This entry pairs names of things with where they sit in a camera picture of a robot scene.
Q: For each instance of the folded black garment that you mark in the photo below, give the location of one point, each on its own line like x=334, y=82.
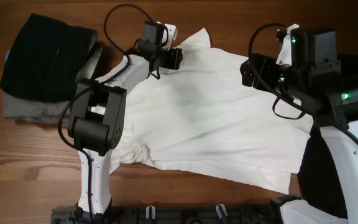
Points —
x=45, y=59

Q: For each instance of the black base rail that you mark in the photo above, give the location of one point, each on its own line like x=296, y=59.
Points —
x=218, y=214

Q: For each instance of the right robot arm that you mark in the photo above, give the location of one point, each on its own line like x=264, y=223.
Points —
x=309, y=48

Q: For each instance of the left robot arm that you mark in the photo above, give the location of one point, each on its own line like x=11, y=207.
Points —
x=96, y=123

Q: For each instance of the black garment at right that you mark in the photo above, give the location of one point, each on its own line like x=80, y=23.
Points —
x=329, y=172

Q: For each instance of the white t-shirt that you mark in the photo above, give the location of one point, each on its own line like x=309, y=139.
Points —
x=201, y=119

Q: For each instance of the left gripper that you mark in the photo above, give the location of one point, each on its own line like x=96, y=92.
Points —
x=176, y=55

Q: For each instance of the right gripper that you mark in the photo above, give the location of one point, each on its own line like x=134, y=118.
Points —
x=261, y=66

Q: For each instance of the folded grey garment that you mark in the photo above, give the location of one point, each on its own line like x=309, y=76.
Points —
x=30, y=110

